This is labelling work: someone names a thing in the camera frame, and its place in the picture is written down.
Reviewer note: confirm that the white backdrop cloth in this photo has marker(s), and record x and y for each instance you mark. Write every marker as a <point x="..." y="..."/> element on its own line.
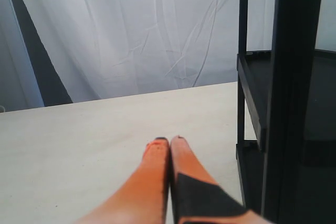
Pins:
<point x="66" y="51"/>

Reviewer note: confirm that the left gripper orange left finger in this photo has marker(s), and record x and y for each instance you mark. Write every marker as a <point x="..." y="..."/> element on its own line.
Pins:
<point x="143" y="197"/>

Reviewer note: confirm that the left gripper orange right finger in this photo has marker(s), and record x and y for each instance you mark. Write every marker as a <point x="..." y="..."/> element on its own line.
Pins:
<point x="196" y="195"/>

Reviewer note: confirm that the black metal shelf rack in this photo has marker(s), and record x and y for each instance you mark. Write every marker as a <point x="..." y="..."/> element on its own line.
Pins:
<point x="286" y="114"/>

